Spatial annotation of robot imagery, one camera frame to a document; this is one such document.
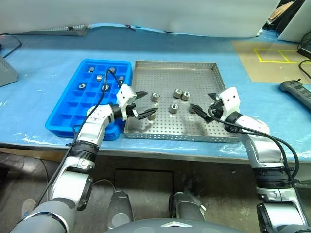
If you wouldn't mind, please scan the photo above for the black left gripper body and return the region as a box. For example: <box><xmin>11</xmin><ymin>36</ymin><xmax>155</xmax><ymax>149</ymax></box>
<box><xmin>126</xmin><ymin>101</ymin><xmax>141</xmax><ymax>121</ymax></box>

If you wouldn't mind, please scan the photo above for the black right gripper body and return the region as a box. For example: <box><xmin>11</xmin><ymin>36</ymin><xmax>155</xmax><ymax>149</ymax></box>
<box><xmin>205</xmin><ymin>99</ymin><xmax>224</xmax><ymax>123</ymax></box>

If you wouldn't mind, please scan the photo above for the blue compartment tray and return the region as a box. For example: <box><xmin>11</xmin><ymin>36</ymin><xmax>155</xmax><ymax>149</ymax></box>
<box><xmin>45</xmin><ymin>59</ymin><xmax>133</xmax><ymax>141</ymax></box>

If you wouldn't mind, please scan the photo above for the grey metal box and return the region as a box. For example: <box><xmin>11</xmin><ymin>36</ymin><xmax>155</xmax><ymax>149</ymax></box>
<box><xmin>0</xmin><ymin>57</ymin><xmax>19</xmax><ymax>88</ymax></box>

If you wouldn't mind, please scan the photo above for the yellow tape square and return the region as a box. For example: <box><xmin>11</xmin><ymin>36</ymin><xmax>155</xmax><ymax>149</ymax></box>
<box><xmin>254</xmin><ymin>48</ymin><xmax>311</xmax><ymax>64</ymax></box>

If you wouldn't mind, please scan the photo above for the brown cardboard mat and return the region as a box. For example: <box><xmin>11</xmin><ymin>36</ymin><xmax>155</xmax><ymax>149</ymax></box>
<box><xmin>230</xmin><ymin>40</ymin><xmax>311</xmax><ymax>83</ymax></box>

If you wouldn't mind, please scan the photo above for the black handheld device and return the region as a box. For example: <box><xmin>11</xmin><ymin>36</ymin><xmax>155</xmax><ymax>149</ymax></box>
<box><xmin>279</xmin><ymin>79</ymin><xmax>311</xmax><ymax>110</ymax></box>

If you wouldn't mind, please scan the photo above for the dark rounded robot leg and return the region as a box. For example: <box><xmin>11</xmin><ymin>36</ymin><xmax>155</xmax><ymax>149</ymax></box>
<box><xmin>169</xmin><ymin>191</ymin><xmax>207</xmax><ymax>222</ymax></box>
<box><xmin>108</xmin><ymin>191</ymin><xmax>135</xmax><ymax>229</ymax></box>

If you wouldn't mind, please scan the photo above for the flat perforated metal tray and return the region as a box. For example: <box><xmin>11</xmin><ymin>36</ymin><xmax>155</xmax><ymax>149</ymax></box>
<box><xmin>36</xmin><ymin>24</ymin><xmax>91</xmax><ymax>37</ymax></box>

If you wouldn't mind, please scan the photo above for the white board panel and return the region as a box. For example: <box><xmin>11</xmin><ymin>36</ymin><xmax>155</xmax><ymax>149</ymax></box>
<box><xmin>276</xmin><ymin>0</ymin><xmax>311</xmax><ymax>42</ymax></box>

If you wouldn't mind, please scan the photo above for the grey robot torso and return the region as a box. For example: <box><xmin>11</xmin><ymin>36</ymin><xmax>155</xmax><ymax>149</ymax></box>
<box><xmin>104</xmin><ymin>218</ymin><xmax>243</xmax><ymax>233</ymax></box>

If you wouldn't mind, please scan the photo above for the grey shoe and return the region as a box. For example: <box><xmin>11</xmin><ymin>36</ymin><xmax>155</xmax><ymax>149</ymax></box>
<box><xmin>21</xmin><ymin>198</ymin><xmax>37</xmax><ymax>219</ymax></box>

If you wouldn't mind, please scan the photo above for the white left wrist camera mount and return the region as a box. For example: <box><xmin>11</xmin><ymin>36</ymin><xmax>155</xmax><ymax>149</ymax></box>
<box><xmin>116</xmin><ymin>84</ymin><xmax>137</xmax><ymax>121</ymax></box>

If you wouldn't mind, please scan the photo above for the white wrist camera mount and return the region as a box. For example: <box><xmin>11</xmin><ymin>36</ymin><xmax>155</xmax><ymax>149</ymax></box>
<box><xmin>116</xmin><ymin>84</ymin><xmax>137</xmax><ymax>121</ymax></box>
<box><xmin>216</xmin><ymin>86</ymin><xmax>240</xmax><ymax>119</ymax></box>

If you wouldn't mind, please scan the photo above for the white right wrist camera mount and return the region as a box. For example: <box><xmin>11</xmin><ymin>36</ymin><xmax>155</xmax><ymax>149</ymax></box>
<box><xmin>216</xmin><ymin>86</ymin><xmax>240</xmax><ymax>119</ymax></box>

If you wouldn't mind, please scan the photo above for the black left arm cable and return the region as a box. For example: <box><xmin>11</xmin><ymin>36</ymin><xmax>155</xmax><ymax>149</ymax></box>
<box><xmin>33</xmin><ymin>69</ymin><xmax>124</xmax><ymax>209</ymax></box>

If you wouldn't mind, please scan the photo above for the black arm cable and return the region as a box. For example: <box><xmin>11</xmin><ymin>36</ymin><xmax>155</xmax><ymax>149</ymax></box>
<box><xmin>33</xmin><ymin>69</ymin><xmax>124</xmax><ymax>209</ymax></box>
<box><xmin>208</xmin><ymin>106</ymin><xmax>301</xmax><ymax>185</ymax></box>

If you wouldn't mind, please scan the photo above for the thin white floor cable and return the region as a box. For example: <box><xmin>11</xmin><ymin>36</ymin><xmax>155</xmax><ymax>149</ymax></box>
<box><xmin>92</xmin><ymin>179</ymin><xmax>116</xmax><ymax>194</ymax></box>

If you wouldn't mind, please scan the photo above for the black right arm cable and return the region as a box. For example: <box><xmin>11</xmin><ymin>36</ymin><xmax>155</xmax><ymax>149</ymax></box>
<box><xmin>208</xmin><ymin>106</ymin><xmax>301</xmax><ymax>185</ymax></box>

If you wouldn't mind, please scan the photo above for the black cable by mat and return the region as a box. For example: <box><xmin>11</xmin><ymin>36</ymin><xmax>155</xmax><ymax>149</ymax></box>
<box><xmin>297</xmin><ymin>31</ymin><xmax>311</xmax><ymax>82</ymax></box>

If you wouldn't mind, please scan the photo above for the black cable on table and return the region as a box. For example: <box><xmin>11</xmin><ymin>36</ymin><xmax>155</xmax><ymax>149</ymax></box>
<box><xmin>0</xmin><ymin>33</ymin><xmax>22</xmax><ymax>59</ymax></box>

